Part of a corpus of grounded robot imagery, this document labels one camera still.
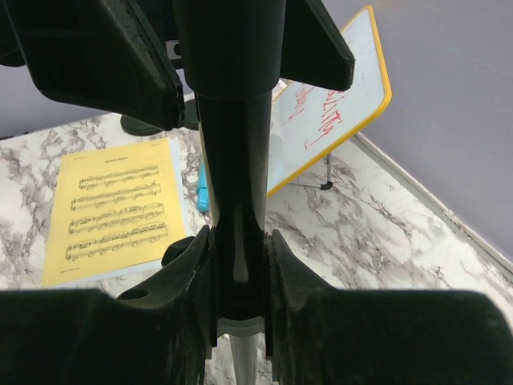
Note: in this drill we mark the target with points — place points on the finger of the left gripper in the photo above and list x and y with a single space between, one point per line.
314 52
104 55

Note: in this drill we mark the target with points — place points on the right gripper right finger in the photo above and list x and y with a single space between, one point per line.
319 334

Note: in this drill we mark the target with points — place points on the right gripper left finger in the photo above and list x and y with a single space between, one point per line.
158 332

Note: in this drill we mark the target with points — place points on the black tripod music stand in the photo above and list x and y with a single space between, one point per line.
231 51

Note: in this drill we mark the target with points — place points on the yellow sheet music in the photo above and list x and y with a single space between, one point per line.
113 208

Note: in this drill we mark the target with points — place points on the blue-headed microphone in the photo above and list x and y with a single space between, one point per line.
203 203

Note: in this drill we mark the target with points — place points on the yellow-framed whiteboard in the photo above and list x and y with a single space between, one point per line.
309 122

